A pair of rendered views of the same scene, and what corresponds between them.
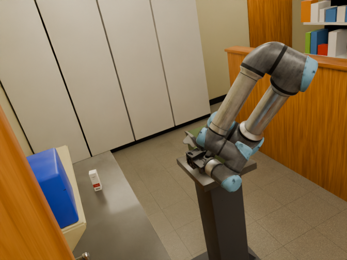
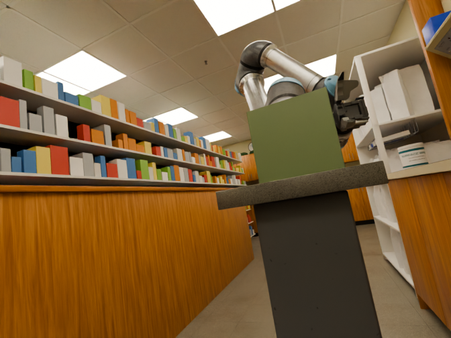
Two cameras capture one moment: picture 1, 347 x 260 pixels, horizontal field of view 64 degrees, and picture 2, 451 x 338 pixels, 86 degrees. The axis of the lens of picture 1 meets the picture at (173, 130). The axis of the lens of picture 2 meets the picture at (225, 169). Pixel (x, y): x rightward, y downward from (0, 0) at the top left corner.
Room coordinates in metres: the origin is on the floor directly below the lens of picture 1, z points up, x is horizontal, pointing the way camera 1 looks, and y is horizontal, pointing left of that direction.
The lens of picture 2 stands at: (1.89, 0.08, 0.91)
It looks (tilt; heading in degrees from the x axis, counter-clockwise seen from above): 8 degrees up; 221
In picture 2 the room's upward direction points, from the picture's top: 9 degrees counter-clockwise
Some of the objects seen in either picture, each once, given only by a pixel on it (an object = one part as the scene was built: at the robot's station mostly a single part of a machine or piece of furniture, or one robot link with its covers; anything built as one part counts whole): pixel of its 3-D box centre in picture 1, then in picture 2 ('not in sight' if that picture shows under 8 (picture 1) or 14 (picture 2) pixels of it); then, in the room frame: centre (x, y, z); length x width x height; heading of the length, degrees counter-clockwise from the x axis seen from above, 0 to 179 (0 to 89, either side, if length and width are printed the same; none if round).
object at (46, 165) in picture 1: (34, 194); (440, 28); (0.37, 0.23, 1.56); 0.10 x 0.10 x 0.09; 20
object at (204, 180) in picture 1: (214, 163); (299, 188); (1.30, -0.19, 0.92); 0.32 x 0.32 x 0.04; 19
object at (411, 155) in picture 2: not in sight; (413, 156); (-0.03, -0.02, 1.02); 0.13 x 0.13 x 0.15
